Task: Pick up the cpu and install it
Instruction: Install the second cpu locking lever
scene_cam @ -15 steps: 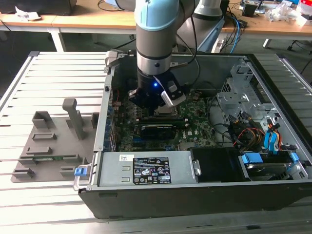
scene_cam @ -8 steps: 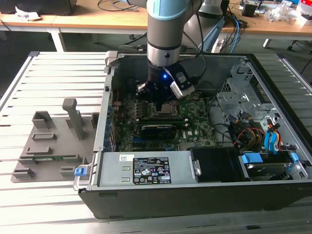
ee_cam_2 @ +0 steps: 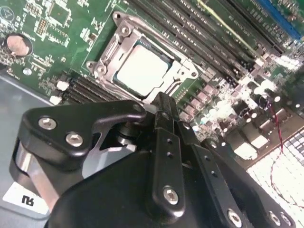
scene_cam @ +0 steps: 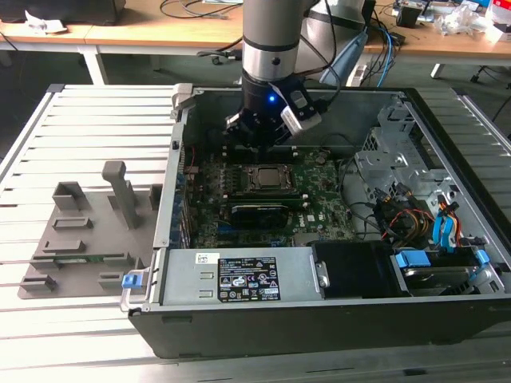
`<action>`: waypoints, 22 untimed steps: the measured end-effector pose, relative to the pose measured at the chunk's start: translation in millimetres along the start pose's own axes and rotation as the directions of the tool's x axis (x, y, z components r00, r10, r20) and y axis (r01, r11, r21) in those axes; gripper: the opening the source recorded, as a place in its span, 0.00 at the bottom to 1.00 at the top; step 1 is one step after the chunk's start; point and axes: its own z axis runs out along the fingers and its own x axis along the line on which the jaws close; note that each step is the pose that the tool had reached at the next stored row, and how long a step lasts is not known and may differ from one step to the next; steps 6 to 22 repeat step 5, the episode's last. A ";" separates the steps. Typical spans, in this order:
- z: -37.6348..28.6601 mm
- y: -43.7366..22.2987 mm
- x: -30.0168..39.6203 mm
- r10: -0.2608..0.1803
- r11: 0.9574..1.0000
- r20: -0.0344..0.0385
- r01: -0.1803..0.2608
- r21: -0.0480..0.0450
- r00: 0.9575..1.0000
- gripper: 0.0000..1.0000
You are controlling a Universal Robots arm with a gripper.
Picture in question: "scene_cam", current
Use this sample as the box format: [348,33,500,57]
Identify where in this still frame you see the metal socket cover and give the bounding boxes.
[243,164,297,191]

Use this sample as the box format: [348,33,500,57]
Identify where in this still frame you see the silver CPU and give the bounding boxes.
[257,168,287,188]

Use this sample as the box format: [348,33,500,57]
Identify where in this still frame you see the CPU socket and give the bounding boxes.
[241,164,299,192]

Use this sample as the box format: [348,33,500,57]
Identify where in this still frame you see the black RAM slot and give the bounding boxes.
[227,195,303,203]
[226,190,300,198]

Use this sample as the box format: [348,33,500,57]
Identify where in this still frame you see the long wooden desk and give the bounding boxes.
[0,0,511,67]

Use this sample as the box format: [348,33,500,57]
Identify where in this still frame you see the black graphics card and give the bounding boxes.
[230,203,289,231]

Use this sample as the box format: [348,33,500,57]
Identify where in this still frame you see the green motherboard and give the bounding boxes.
[183,150,360,249]

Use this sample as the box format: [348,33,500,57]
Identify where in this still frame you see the metal drive cage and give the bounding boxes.
[354,101,460,212]

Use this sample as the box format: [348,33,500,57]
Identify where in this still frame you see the silver chipset heatsink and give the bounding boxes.
[292,233,320,247]

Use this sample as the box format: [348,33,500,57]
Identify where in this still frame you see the small black box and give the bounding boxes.
[397,6,420,29]

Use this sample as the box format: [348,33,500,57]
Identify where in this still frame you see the black rating label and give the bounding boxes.
[217,257,280,303]

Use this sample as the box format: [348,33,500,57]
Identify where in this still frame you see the grey power supply unit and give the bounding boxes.
[159,247,327,308]

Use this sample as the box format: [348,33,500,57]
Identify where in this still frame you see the black fan shroud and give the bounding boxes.
[311,241,412,300]

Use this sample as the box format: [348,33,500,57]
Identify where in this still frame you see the grey parts rack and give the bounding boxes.
[18,160,164,299]

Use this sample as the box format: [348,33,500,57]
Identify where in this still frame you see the clear plastic bags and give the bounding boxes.
[434,2,489,38]

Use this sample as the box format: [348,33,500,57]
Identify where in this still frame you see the hard disk in blue carrier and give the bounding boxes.
[393,247,490,297]

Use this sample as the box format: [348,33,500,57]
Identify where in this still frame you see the crumpled white paper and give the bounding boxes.
[24,10,68,34]

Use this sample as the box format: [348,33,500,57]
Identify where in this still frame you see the black PC case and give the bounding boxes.
[119,82,511,360]

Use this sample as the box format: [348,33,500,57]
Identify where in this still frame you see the white and red box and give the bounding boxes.
[485,0,511,44]

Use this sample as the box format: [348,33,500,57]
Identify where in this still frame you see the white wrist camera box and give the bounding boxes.
[280,104,323,136]

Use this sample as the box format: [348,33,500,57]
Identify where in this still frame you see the black camera bracket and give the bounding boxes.
[286,89,317,120]

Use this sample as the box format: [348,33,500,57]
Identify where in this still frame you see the blue cable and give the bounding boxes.
[373,23,398,88]

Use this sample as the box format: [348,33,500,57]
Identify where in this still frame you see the red yellow wire bundle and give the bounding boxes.
[374,199,436,243]

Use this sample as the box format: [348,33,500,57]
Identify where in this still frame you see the blue flat wire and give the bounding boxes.
[432,215,447,251]
[441,217,457,255]

